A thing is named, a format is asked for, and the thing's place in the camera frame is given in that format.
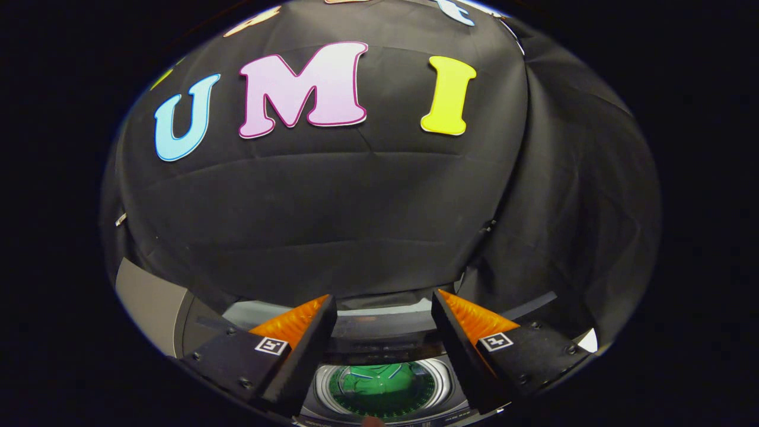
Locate grey washing machine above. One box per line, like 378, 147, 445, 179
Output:
294, 338, 512, 427

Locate black backdrop cloth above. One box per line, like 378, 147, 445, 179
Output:
100, 0, 662, 350

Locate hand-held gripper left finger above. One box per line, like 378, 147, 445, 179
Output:
178, 294, 339, 419

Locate green polo shirt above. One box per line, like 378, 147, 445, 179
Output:
329, 363, 436, 416

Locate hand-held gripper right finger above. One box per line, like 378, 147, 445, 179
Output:
431, 289, 594, 416

